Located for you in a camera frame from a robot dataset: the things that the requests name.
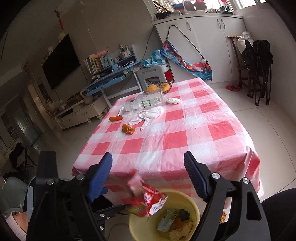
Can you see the black television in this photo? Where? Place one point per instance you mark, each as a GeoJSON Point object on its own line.
{"type": "Point", "coordinates": [61, 62]}

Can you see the wooden chair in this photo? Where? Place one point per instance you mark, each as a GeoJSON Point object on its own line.
{"type": "Point", "coordinates": [235, 53]}

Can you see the cream television cabinet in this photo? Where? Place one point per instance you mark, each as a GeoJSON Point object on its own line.
{"type": "Point", "coordinates": [78, 113]}

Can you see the grey plastic stool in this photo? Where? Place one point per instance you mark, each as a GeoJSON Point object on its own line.
{"type": "Point", "coordinates": [150, 73]}

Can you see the colourful kite bag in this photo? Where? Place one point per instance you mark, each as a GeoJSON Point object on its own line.
{"type": "Point", "coordinates": [192, 66]}

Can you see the row of books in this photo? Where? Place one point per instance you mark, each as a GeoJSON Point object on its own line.
{"type": "Point", "coordinates": [93, 64]}

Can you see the person's dark clothed leg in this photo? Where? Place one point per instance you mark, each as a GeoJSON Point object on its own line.
{"type": "Point", "coordinates": [279, 215]}

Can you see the red snack bag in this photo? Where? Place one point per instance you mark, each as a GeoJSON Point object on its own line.
{"type": "Point", "coordinates": [148, 199]}

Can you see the black folding chair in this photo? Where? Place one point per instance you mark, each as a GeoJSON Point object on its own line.
{"type": "Point", "coordinates": [261, 60]}

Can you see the blue and green milk carton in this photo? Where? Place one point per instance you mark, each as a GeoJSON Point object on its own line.
{"type": "Point", "coordinates": [166, 221]}

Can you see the dark woven fruit basket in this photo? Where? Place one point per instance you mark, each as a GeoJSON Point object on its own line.
{"type": "Point", "coordinates": [168, 90]}

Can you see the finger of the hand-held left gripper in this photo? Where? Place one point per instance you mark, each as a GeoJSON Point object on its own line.
{"type": "Point", "coordinates": [111, 212]}
{"type": "Point", "coordinates": [104, 191]}

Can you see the pink kettlebell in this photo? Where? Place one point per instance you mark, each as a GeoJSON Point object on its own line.
{"type": "Point", "coordinates": [87, 98]}

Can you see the clear plastic bottle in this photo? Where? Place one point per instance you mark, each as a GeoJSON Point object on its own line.
{"type": "Point", "coordinates": [148, 99]}

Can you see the blue desk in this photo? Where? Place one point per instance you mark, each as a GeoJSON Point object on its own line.
{"type": "Point", "coordinates": [108, 80]}

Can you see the black folding stand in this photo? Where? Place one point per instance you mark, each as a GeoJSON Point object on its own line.
{"type": "Point", "coordinates": [19, 157]}

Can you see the blue plastic bag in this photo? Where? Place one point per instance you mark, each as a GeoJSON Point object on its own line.
{"type": "Point", "coordinates": [153, 58]}

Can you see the red hanging ornament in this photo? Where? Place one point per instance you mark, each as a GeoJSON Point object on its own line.
{"type": "Point", "coordinates": [61, 20]}

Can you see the white bag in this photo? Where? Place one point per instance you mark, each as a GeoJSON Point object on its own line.
{"type": "Point", "coordinates": [244, 38]}

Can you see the person's left forearm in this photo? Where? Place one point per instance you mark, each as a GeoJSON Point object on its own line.
{"type": "Point", "coordinates": [18, 224]}

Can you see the white cabinet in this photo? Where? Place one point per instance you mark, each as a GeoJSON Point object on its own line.
{"type": "Point", "coordinates": [208, 41]}

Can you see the red white checkered tablecloth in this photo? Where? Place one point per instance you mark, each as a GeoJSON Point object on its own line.
{"type": "Point", "coordinates": [173, 139]}

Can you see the red slippers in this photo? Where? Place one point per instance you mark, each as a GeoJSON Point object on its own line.
{"type": "Point", "coordinates": [232, 87]}

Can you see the grey chair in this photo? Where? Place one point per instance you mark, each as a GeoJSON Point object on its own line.
{"type": "Point", "coordinates": [12, 194]}

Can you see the white cloth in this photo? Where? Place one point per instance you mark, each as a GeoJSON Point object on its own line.
{"type": "Point", "coordinates": [148, 114]}

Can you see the small white crumpled tissue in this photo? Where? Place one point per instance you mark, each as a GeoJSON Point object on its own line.
{"type": "Point", "coordinates": [173, 100]}

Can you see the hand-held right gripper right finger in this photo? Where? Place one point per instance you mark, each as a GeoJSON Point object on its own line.
{"type": "Point", "coordinates": [196, 177]}

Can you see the white pen cup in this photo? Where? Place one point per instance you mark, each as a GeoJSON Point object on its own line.
{"type": "Point", "coordinates": [126, 53]}

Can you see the yellow plastic bucket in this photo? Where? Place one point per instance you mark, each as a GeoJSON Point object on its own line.
{"type": "Point", "coordinates": [143, 229]}

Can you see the pink plush toy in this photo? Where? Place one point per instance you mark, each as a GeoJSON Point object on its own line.
{"type": "Point", "coordinates": [101, 53]}

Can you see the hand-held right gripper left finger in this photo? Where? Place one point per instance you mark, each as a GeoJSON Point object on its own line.
{"type": "Point", "coordinates": [100, 177]}

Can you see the white paper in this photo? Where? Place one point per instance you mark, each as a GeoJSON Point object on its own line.
{"type": "Point", "coordinates": [181, 231]}

